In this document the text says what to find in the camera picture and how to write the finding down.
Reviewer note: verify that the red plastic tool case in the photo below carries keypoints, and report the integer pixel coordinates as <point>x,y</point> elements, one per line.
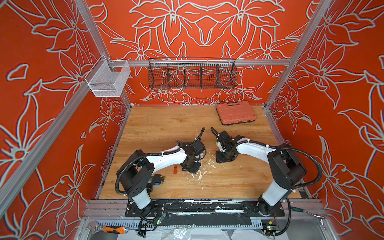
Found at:
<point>236,113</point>

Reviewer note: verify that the white mesh wall basket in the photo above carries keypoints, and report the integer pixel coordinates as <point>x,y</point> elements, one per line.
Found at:
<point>108,78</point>

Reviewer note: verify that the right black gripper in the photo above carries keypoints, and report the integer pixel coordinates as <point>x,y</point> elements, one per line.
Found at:
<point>220,157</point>

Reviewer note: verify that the orange handled adjustable wrench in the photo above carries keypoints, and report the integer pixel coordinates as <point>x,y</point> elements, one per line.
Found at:
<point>94,227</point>

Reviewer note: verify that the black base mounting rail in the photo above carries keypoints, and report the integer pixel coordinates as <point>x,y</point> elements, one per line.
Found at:
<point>247,207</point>

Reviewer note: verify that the black connector with coloured wires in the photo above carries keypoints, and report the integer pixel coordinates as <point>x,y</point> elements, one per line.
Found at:
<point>157,179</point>

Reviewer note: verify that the green handled screwdriver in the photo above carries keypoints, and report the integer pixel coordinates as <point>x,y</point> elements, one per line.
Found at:
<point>299,210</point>

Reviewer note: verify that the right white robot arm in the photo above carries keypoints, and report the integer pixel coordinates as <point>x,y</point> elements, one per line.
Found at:
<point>286,167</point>

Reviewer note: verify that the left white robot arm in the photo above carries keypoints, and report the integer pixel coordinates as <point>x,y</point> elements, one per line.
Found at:
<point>134,175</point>

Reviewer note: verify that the black wire wall basket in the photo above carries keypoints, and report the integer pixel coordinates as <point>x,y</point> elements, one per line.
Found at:
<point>192,73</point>

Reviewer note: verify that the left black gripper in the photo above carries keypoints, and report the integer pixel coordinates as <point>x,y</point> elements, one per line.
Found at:
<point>194,171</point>

